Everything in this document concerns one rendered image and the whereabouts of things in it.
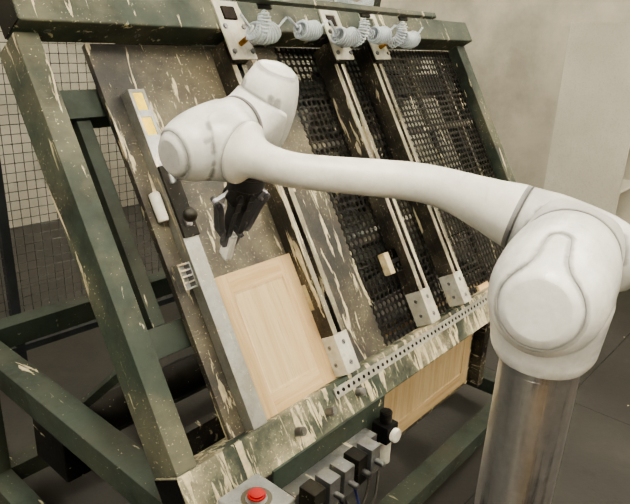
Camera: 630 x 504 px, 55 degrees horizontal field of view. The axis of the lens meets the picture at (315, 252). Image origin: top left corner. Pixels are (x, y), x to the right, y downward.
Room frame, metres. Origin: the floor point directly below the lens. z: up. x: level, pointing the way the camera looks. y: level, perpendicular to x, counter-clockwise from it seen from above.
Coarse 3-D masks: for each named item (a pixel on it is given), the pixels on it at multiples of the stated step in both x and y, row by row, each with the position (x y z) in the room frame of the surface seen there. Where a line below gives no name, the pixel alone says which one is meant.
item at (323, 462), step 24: (384, 408) 1.61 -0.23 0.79; (336, 432) 1.47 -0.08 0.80; (360, 432) 1.56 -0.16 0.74; (384, 432) 1.57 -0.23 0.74; (312, 456) 1.39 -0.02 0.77; (336, 456) 1.44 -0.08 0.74; (360, 456) 1.41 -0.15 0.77; (384, 456) 1.58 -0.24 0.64; (288, 480) 1.32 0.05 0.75; (312, 480) 1.31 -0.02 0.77; (336, 480) 1.31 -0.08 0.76; (360, 480) 1.40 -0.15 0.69
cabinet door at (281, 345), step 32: (288, 256) 1.74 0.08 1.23; (224, 288) 1.52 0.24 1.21; (256, 288) 1.60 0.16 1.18; (288, 288) 1.67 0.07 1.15; (256, 320) 1.54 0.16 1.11; (288, 320) 1.61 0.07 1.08; (256, 352) 1.48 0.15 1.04; (288, 352) 1.55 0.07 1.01; (320, 352) 1.63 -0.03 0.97; (256, 384) 1.43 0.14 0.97; (288, 384) 1.49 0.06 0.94; (320, 384) 1.56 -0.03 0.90
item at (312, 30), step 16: (240, 0) 1.80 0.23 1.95; (256, 0) 1.84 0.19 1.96; (272, 0) 1.89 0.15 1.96; (288, 0) 1.94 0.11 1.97; (304, 0) 2.00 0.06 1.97; (320, 0) 2.06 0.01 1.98; (400, 16) 2.42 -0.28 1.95; (416, 16) 2.49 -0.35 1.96; (432, 16) 2.57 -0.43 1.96; (272, 32) 1.90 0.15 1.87; (304, 32) 2.09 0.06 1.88; (320, 32) 2.06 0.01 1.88; (336, 32) 2.21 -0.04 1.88; (352, 32) 2.21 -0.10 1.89; (384, 32) 2.34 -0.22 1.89; (416, 32) 2.53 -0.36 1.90
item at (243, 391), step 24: (144, 96) 1.66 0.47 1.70; (144, 144) 1.60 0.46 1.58; (168, 216) 1.54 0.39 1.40; (192, 240) 1.52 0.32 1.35; (192, 264) 1.48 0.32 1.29; (216, 288) 1.48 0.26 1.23; (216, 312) 1.44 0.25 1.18; (216, 336) 1.42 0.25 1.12; (240, 360) 1.41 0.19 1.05; (240, 384) 1.37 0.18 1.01; (240, 408) 1.36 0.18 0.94
